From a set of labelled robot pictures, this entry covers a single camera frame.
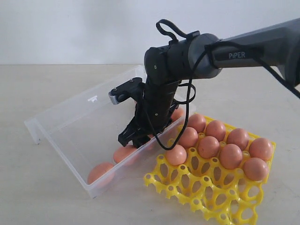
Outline black cable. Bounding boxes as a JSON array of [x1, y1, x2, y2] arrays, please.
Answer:
[[140, 19, 300, 151]]

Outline brown egg front corner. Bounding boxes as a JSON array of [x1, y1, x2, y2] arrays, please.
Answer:
[[87, 162, 114, 187]]

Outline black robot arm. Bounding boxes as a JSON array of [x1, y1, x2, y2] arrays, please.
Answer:
[[109, 19, 300, 147]]

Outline yellow plastic egg tray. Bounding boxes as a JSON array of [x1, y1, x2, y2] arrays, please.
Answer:
[[143, 113, 277, 225]]

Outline brown egg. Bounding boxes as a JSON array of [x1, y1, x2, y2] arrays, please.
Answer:
[[248, 137, 273, 161], [113, 144, 139, 166], [171, 107, 185, 122], [205, 120, 226, 142], [165, 144, 187, 165], [219, 144, 243, 170], [243, 157, 269, 181], [178, 127, 198, 149], [187, 113, 206, 133], [140, 135, 155, 151], [197, 136, 220, 159], [226, 128, 249, 151]]

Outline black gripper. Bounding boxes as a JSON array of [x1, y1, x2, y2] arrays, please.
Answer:
[[118, 46, 180, 149]]

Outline clear plastic storage box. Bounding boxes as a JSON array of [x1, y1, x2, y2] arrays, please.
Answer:
[[25, 66, 184, 198]]

